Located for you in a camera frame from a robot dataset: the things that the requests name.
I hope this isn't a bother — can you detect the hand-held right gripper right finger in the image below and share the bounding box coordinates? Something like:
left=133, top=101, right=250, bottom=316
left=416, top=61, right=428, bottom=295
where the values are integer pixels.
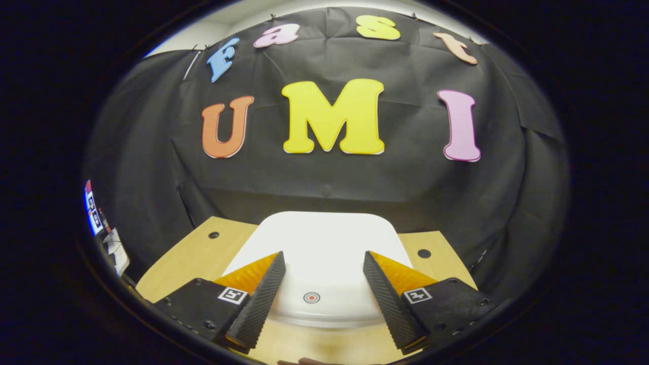
left=363, top=250, right=495, bottom=354

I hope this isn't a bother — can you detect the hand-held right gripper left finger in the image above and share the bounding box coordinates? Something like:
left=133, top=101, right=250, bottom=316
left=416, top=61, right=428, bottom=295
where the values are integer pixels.
left=152, top=251, right=286, bottom=354

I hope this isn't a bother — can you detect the white desktop garbage bin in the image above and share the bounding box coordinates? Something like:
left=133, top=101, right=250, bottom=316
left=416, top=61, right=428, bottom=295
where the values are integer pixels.
left=223, top=211, right=414, bottom=329

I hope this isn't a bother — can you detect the white side table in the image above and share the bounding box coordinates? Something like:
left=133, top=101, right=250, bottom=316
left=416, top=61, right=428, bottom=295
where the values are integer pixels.
left=104, top=228, right=131, bottom=277

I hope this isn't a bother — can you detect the black backdrop cloth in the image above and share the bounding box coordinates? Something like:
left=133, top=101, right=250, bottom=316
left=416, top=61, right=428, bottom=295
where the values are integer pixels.
left=84, top=8, right=571, bottom=284

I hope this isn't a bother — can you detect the computer monitor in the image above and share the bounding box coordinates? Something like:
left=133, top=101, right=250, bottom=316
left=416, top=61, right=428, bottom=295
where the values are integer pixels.
left=84, top=179, right=104, bottom=236

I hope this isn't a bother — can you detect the wooden desktop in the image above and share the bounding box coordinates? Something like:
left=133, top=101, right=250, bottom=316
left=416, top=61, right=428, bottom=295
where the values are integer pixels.
left=136, top=216, right=478, bottom=365

